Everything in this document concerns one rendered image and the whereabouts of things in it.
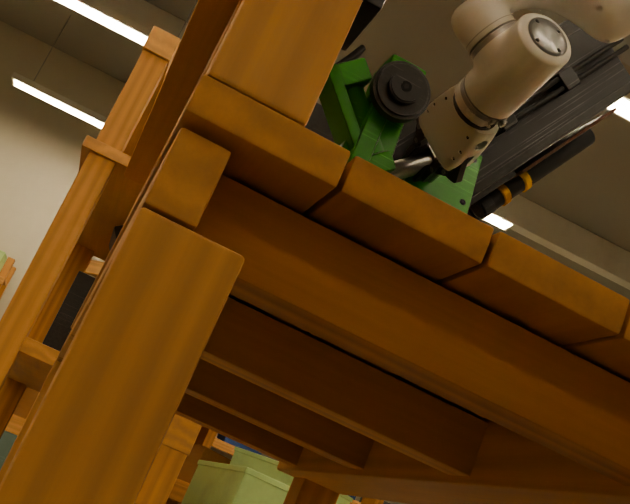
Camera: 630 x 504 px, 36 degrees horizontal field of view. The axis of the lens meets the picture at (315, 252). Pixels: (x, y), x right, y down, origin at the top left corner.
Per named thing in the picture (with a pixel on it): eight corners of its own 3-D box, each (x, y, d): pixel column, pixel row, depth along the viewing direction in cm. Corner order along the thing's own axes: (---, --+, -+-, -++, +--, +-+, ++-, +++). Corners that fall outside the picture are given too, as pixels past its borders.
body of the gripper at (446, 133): (516, 128, 138) (472, 168, 147) (482, 69, 141) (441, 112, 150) (479, 137, 134) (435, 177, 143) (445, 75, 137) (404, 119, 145)
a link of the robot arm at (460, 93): (525, 117, 137) (513, 128, 139) (496, 65, 139) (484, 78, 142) (484, 126, 132) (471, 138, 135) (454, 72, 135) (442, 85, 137)
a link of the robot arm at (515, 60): (449, 72, 134) (488, 126, 133) (506, 11, 124) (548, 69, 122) (487, 57, 139) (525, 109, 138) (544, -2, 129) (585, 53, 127)
